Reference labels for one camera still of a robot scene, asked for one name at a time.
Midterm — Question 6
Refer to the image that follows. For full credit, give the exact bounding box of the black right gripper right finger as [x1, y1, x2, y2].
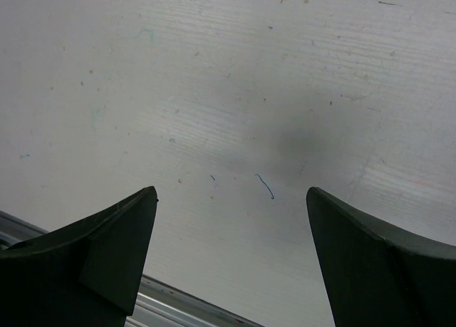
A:
[306, 187, 455, 326]

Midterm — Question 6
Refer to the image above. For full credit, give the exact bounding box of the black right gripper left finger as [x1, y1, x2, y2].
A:
[1, 186, 157, 326]

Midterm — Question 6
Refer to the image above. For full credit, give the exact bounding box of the aluminium table edge rail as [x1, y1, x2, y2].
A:
[1, 212, 260, 327]

